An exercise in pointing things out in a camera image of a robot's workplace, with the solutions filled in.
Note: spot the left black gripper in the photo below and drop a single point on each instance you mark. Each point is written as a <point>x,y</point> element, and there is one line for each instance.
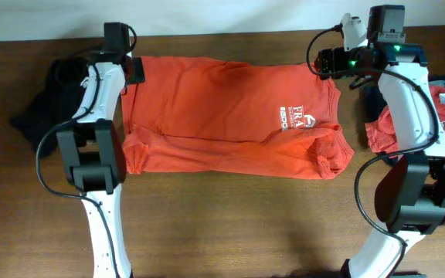
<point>140,70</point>

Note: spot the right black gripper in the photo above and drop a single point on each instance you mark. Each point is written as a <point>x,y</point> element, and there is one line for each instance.
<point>324,56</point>

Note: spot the plain orange t-shirt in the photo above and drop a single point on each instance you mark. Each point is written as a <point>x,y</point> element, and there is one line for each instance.
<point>195,114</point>

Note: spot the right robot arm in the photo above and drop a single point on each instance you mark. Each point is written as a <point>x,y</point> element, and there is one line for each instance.
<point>410,199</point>

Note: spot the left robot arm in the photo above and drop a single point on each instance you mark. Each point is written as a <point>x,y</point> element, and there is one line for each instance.
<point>91,150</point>

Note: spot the black knit garment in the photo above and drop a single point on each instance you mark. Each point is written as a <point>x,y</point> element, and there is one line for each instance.
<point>65,85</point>

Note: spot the red McKinney printed t-shirt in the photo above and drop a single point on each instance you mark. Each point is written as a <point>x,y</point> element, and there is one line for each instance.
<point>381,132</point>

